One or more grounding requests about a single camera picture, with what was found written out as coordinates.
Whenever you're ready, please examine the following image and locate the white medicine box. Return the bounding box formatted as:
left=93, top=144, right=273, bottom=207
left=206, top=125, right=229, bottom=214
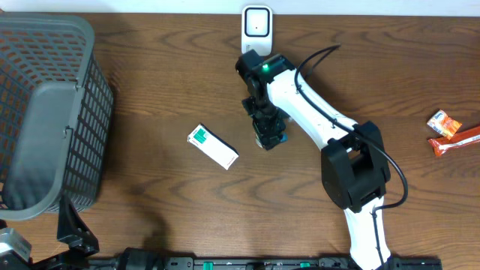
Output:
left=187, top=124, right=239, bottom=170

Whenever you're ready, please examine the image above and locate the grey plastic mesh basket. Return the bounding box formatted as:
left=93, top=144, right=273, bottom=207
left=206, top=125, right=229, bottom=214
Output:
left=1, top=13, right=114, bottom=221

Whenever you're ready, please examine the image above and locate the green lid jar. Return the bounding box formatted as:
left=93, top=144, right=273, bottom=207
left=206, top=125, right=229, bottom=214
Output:
left=255, top=135, right=263, bottom=149

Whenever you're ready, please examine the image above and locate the orange tissue packet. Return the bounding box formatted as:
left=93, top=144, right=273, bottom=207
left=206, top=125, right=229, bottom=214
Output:
left=427, top=109, right=462, bottom=140

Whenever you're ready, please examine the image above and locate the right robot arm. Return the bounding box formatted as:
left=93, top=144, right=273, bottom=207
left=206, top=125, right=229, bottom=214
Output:
left=235, top=49, right=391, bottom=269

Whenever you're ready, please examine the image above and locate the red chocolate bar wrapper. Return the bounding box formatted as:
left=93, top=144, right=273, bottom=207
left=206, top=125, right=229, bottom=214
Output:
left=428, top=126, right=479, bottom=157

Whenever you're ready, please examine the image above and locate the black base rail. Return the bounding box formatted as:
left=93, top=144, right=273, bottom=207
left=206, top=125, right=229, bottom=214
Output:
left=89, top=246, right=443, bottom=270

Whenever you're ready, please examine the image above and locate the white barcode scanner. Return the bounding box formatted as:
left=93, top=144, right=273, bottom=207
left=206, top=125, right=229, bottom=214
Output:
left=241, top=5, right=273, bottom=56

